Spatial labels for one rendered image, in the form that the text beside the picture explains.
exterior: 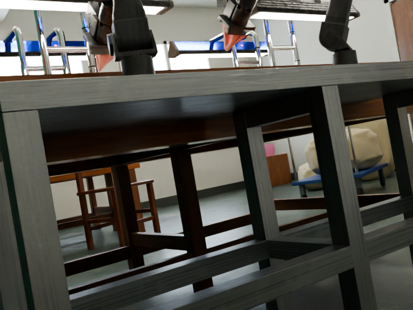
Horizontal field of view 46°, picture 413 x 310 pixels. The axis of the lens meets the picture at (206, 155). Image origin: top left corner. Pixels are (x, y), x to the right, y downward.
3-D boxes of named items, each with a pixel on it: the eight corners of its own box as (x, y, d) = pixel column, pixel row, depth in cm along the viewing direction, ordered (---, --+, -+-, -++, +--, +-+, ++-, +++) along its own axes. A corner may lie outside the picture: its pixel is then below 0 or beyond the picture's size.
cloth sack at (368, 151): (397, 162, 449) (389, 121, 449) (345, 175, 407) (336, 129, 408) (349, 168, 495) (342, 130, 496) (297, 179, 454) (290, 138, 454)
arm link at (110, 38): (106, 36, 97) (107, 27, 91) (149, 32, 99) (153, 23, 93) (111, 67, 97) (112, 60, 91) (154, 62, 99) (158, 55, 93)
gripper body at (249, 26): (216, 19, 142) (225, -3, 137) (243, 21, 148) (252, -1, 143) (227, 32, 138) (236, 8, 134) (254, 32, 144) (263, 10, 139)
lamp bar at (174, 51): (274, 52, 259) (272, 39, 259) (176, 53, 223) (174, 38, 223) (264, 56, 265) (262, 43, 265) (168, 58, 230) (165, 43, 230)
